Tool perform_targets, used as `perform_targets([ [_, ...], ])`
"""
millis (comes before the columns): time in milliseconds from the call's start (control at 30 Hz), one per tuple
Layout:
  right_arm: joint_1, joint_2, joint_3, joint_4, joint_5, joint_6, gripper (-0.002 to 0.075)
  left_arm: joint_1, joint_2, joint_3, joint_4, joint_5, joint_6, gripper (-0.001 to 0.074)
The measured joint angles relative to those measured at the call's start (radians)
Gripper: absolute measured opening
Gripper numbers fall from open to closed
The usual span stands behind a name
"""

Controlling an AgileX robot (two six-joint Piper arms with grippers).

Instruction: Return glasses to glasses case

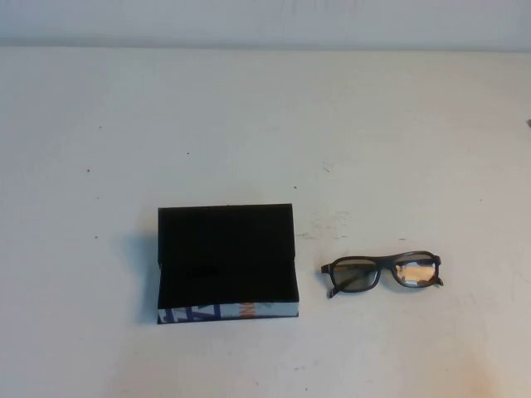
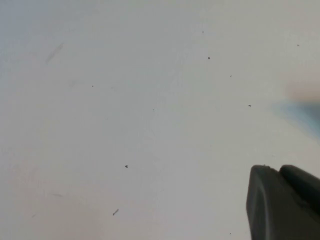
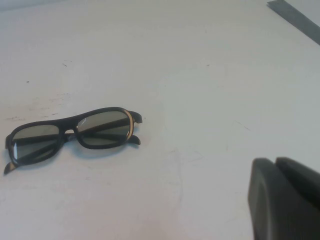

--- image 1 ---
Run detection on black glasses case printed side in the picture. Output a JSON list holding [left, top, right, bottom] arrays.
[[156, 202, 300, 325]]

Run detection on black framed glasses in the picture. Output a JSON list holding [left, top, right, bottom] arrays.
[[319, 250, 447, 300]]

